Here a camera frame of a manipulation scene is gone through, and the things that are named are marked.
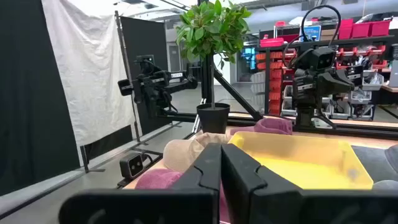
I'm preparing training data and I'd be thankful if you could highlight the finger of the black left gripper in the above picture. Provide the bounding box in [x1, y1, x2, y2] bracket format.
[341, 74, 356, 93]
[317, 72, 343, 96]

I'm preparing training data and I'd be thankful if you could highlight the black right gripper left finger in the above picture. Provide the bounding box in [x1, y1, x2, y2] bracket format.
[172, 143, 222, 191]

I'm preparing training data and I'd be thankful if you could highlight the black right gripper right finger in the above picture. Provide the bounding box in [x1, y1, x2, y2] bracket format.
[221, 143, 302, 224]

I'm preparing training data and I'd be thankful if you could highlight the beige baseball cap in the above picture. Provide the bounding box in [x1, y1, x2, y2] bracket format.
[162, 139, 203, 172]
[194, 131, 233, 147]

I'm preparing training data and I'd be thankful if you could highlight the maroon baseball cap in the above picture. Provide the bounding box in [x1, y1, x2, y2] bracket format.
[134, 168, 233, 224]
[229, 117, 294, 136]

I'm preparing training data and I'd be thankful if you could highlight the grey baseball cap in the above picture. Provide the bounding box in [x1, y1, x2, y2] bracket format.
[371, 179, 398, 191]

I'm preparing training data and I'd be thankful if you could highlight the red drawer stack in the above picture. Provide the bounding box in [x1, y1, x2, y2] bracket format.
[269, 51, 284, 114]

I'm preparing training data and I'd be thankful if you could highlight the black plant pot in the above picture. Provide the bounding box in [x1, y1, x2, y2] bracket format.
[196, 102, 231, 134]

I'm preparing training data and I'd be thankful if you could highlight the blue sign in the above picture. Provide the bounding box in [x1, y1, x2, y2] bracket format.
[300, 25, 322, 42]

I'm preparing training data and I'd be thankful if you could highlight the red plastic storage bin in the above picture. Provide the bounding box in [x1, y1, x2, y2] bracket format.
[369, 20, 391, 37]
[259, 37, 284, 48]
[338, 19, 354, 40]
[352, 23, 371, 39]

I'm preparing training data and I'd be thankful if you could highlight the yellow plastic bin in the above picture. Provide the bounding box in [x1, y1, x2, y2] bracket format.
[228, 131, 374, 190]

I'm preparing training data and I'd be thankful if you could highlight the blue lit display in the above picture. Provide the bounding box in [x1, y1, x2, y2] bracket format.
[241, 46, 256, 71]

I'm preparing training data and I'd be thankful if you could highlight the green leafy plant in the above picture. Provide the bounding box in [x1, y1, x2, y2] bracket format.
[175, 0, 252, 110]

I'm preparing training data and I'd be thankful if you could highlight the black partition panel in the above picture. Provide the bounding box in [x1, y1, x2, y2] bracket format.
[119, 16, 169, 134]

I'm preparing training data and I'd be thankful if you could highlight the white backdrop cloth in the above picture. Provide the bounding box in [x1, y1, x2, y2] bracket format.
[41, 0, 142, 147]

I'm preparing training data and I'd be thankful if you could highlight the black curtain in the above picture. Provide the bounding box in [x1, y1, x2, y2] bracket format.
[0, 0, 81, 197]

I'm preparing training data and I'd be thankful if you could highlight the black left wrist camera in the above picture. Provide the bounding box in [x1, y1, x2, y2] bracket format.
[307, 46, 336, 72]

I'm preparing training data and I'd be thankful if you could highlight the black robot arm with camera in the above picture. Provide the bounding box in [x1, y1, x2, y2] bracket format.
[256, 18, 398, 122]

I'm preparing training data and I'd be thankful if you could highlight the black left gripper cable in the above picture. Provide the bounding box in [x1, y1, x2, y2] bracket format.
[282, 4, 342, 69]

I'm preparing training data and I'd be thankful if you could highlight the black aluminium table frame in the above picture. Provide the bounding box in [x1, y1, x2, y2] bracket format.
[116, 52, 398, 190]

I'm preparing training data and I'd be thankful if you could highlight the black table-level camera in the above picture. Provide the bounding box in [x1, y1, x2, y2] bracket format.
[119, 152, 144, 180]

